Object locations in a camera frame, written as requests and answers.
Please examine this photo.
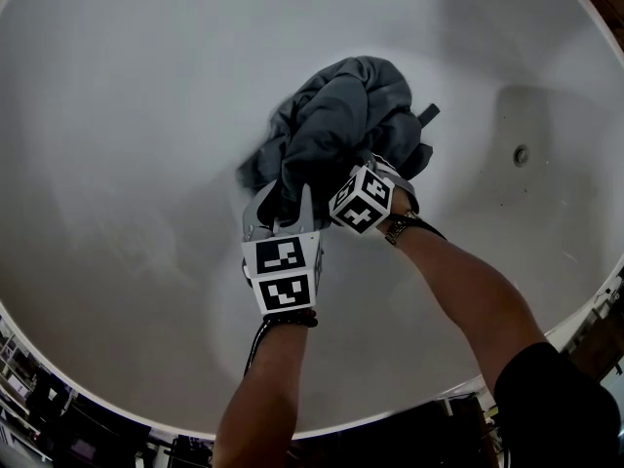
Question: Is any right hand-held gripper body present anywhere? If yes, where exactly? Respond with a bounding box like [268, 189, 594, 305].
[329, 159, 421, 236]

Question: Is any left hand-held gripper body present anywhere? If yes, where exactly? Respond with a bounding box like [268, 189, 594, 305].
[241, 226, 326, 317]

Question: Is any grey cloth garment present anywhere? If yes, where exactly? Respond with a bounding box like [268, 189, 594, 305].
[236, 55, 441, 231]

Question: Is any person's left forearm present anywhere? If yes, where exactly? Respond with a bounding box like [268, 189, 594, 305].
[212, 317, 318, 468]

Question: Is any person's right forearm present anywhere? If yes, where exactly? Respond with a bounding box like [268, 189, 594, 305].
[387, 187, 547, 389]

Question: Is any metal wristwatch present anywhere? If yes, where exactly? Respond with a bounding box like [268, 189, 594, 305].
[384, 212, 421, 247]

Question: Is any white bathtub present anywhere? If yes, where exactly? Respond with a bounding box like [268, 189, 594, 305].
[0, 0, 624, 441]

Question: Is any person's black shirt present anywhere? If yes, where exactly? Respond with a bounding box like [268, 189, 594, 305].
[494, 342, 623, 468]

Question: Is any dark bead bracelet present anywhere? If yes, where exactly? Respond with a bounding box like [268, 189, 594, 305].
[261, 308, 319, 331]

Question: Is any braided wrist cord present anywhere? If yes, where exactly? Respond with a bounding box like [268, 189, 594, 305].
[242, 317, 272, 379]

